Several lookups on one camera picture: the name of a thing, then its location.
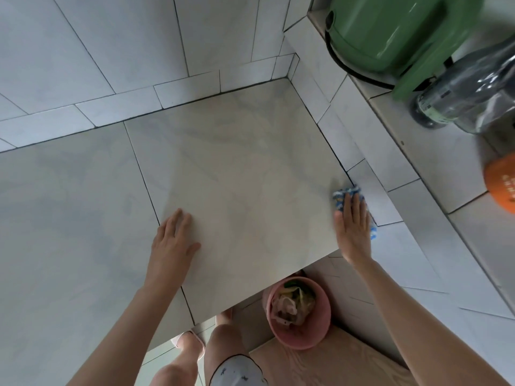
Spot person's right hand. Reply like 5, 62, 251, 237
333, 193, 373, 265

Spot person's left hand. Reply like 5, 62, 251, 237
151, 208, 202, 287

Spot blue white cleaning cloth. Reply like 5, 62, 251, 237
332, 185, 379, 242

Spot person's right forearm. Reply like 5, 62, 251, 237
345, 255, 515, 386

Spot person's left forearm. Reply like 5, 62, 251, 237
60, 277, 186, 386

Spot pink slipper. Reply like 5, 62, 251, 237
170, 329, 206, 360

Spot trash in bin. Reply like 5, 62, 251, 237
271, 279, 317, 328

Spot person's right leg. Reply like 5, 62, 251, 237
204, 309, 252, 386

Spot person's leg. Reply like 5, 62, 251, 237
204, 309, 252, 386
153, 335, 207, 386

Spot pink trash bin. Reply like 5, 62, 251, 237
262, 277, 332, 351

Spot person's left leg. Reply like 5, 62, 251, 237
153, 335, 207, 386

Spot white patterned shorts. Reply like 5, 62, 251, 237
209, 354, 269, 386

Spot orange container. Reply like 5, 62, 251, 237
483, 153, 515, 216

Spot clear plastic bottle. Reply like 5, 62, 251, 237
410, 35, 515, 135

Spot green kitchen appliance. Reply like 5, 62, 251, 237
323, 0, 484, 102

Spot black power cable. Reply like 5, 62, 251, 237
325, 34, 397, 90

